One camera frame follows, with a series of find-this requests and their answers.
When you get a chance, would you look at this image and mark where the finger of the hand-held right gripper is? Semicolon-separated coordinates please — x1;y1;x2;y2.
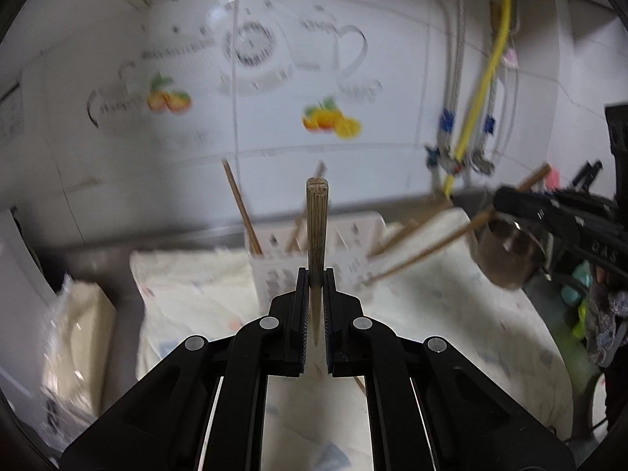
493;185;590;230
570;159;604;192

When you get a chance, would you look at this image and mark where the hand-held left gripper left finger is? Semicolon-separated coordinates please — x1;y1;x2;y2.
59;268;312;471

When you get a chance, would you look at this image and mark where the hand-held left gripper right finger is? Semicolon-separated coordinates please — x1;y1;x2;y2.
323;268;576;471

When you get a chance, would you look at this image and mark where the beige plastic utensil holder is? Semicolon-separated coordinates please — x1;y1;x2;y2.
248;211;389;316

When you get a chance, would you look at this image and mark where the brown wooden chopstick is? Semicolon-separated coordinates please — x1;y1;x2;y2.
366;199;455;259
287;161;327;253
362;163;551;288
221;158;264;257
305;177;331;350

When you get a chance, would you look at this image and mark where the person's right forearm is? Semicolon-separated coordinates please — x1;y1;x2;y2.
583;275;628;370

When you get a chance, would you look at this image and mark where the stainless steel pot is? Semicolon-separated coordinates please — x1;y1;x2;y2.
473;218;549;290

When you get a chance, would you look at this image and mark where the metal angle valve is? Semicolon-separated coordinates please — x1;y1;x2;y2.
470;154;497;176

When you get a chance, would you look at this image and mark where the teal plastic cup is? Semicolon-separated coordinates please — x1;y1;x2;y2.
561;262;593;306

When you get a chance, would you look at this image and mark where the quilted printed mat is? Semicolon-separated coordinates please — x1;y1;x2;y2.
130;206;576;471

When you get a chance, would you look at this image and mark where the beige box in plastic bag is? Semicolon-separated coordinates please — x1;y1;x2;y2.
29;275;119;452

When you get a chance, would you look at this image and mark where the braided steel hose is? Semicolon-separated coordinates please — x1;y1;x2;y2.
471;78;499;170
438;0;467;168

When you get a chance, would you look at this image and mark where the red handle valve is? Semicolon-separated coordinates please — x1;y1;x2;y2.
424;144;465;178

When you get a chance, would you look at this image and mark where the yellow gas hose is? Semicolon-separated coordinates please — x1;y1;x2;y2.
442;0;514;198

